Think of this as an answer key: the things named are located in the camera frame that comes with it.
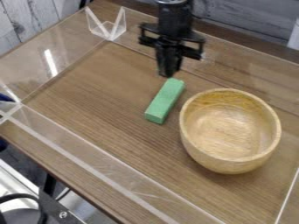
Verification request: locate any metal bracket with screw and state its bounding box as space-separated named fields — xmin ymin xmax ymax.
xmin=39 ymin=192 xmax=87 ymax=224

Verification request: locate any green rectangular block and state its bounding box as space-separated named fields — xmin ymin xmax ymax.
xmin=145 ymin=78 xmax=186 ymax=124

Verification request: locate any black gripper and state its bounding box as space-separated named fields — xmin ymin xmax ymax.
xmin=139 ymin=0 xmax=206 ymax=77

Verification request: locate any black cable bottom left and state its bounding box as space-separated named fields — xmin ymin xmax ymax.
xmin=0 ymin=193 xmax=48 ymax=224

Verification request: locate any clear acrylic tray enclosure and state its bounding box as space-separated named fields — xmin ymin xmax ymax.
xmin=0 ymin=0 xmax=299 ymax=224

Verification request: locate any brown wooden bowl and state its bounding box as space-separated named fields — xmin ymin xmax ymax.
xmin=179 ymin=88 xmax=282 ymax=174

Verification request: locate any blue object left edge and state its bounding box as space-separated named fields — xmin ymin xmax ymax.
xmin=0 ymin=92 xmax=16 ymax=152

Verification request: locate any black table leg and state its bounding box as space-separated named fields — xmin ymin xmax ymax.
xmin=43 ymin=174 xmax=58 ymax=197

